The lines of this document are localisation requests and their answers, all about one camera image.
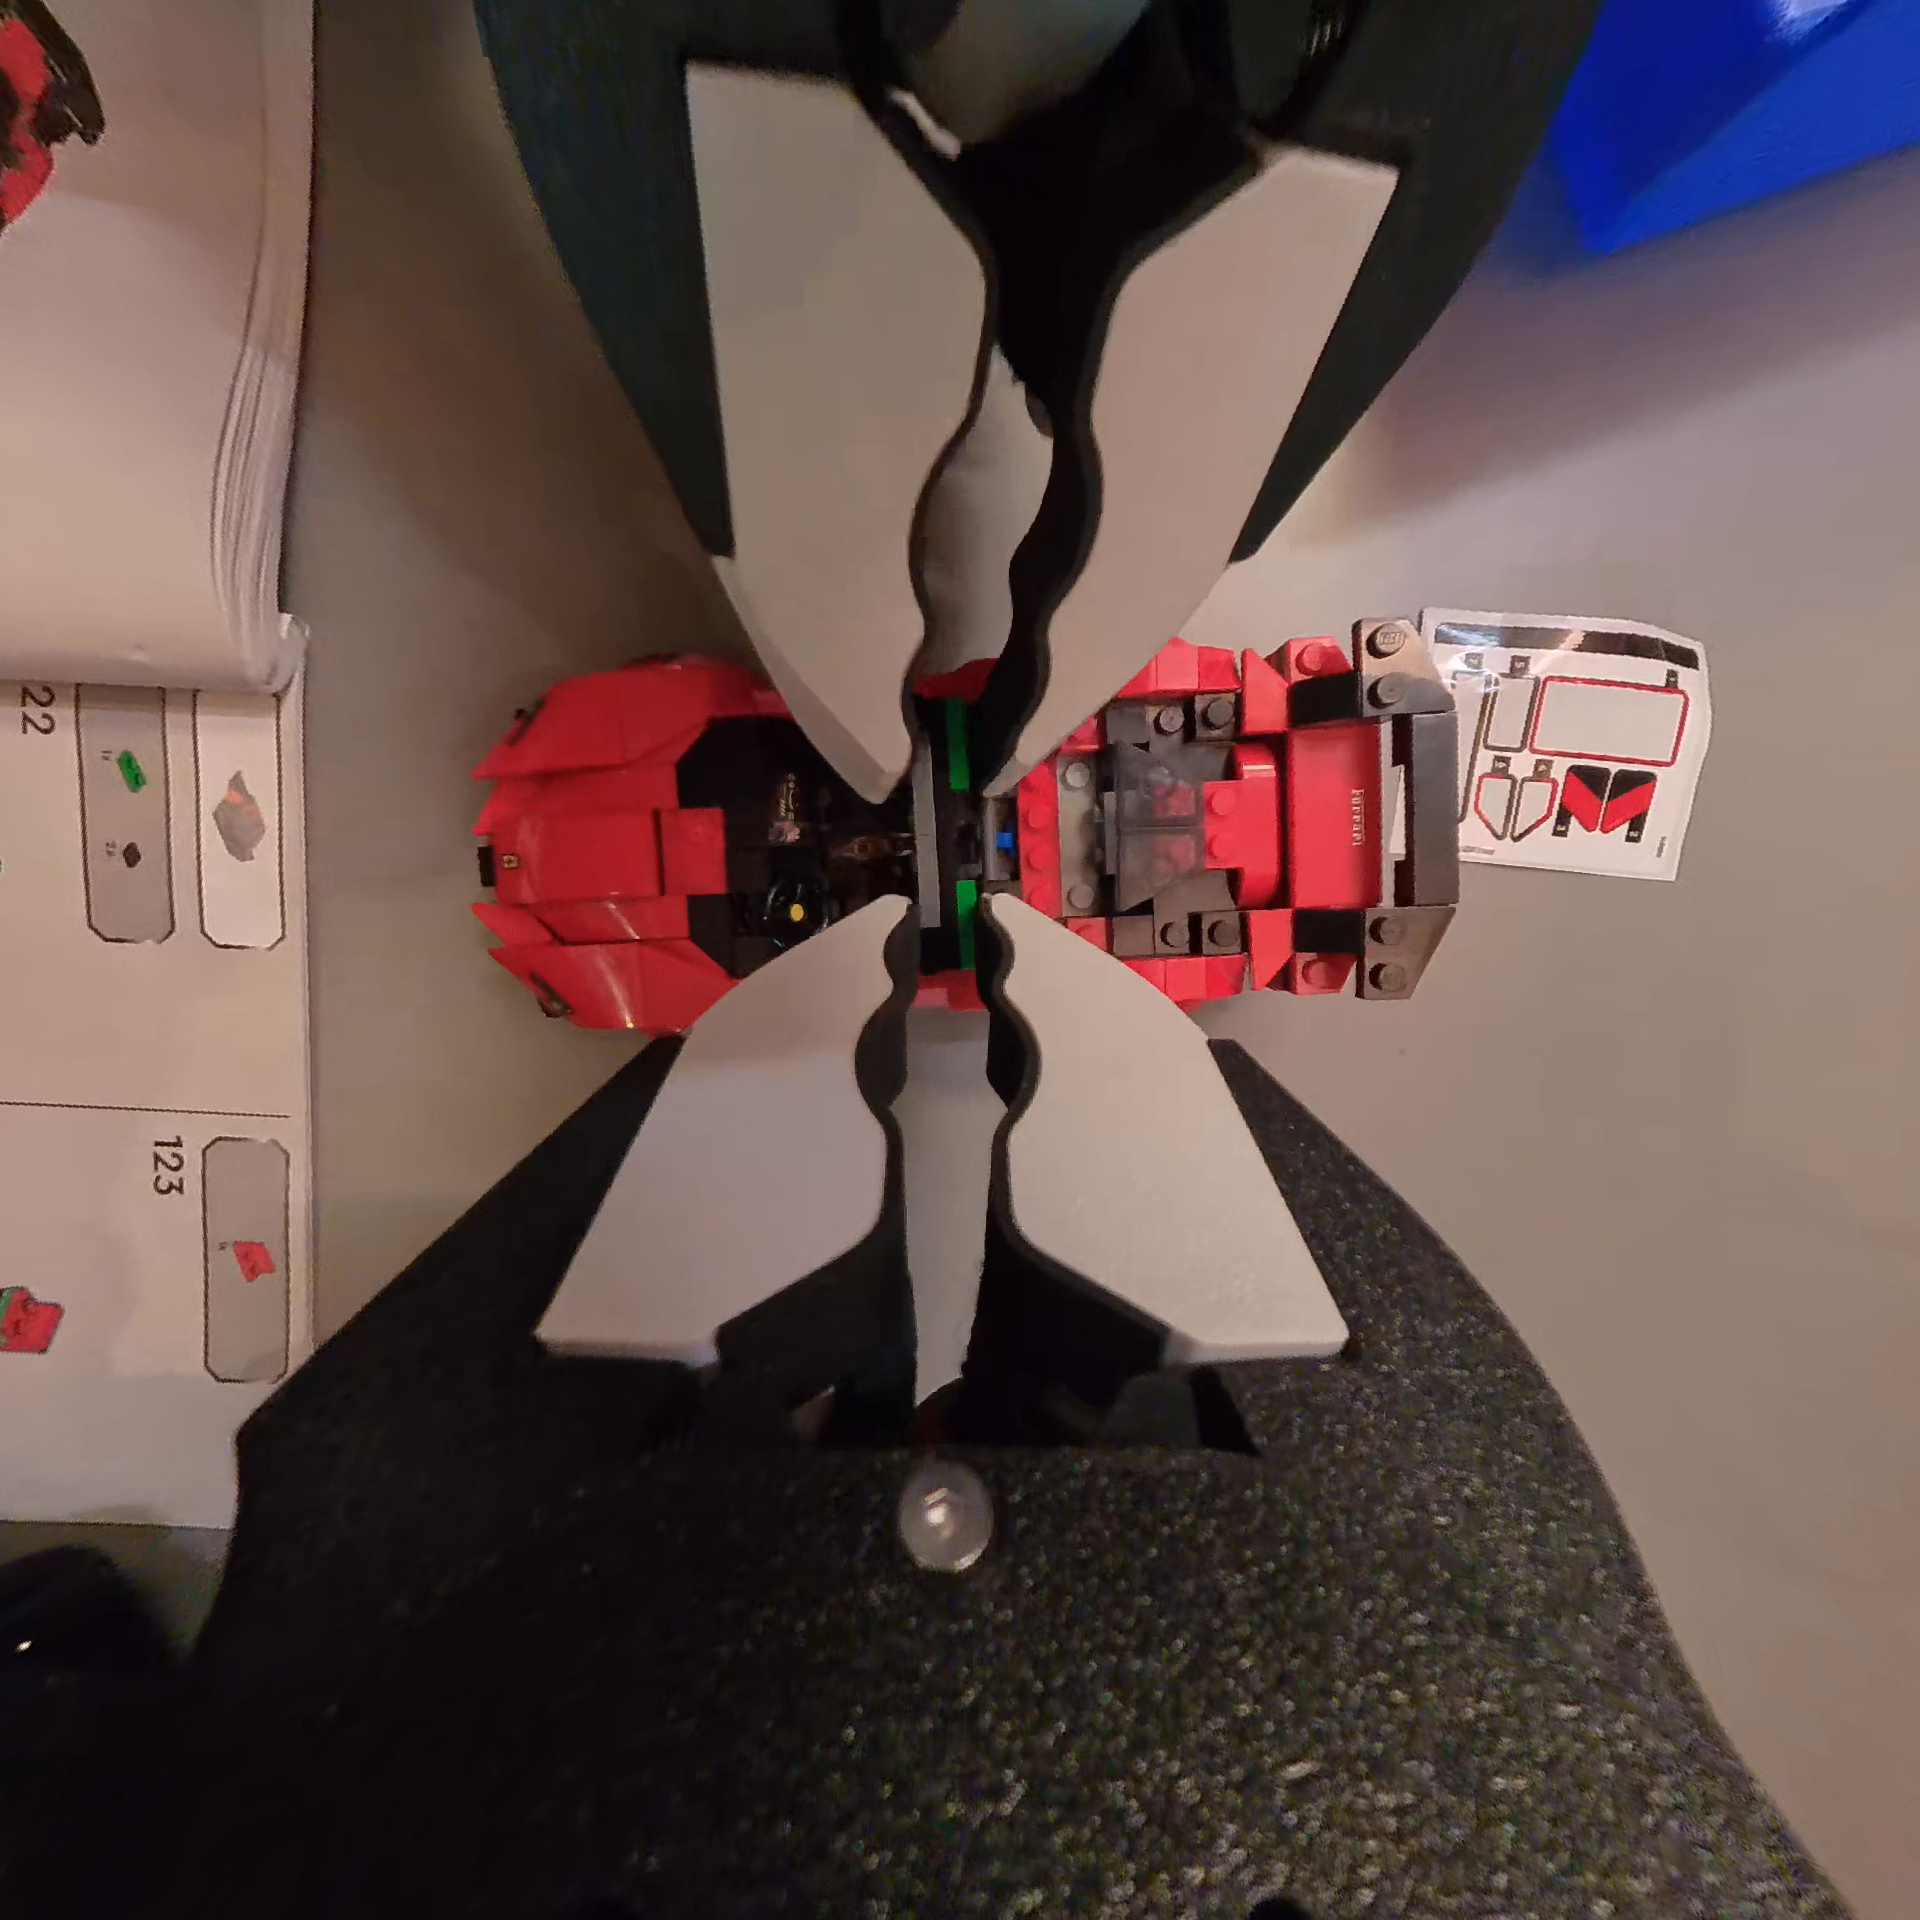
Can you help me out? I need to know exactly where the red lego car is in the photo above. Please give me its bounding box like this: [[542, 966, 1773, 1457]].
[[468, 637, 1465, 1037]]

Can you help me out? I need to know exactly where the blue plastic container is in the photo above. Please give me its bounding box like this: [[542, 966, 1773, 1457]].
[[1529, 0, 1920, 257]]

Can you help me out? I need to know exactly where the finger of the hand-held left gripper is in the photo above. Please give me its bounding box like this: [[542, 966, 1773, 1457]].
[[978, 129, 1409, 793], [681, 60, 1003, 815]]

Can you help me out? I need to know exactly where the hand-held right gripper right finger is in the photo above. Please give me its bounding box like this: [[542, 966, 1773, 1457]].
[[978, 892, 1355, 1372]]

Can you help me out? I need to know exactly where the black rounded object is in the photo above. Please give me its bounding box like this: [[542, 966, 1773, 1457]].
[[0, 1545, 196, 1705]]

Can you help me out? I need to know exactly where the lego instruction booklet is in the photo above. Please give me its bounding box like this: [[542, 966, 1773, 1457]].
[[0, 0, 321, 1524]]

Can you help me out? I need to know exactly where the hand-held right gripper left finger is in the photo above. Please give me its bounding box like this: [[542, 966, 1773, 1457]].
[[533, 897, 921, 1370]]

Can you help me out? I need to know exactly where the white sticker sheet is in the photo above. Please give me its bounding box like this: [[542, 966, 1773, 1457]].
[[1418, 603, 1713, 885]]

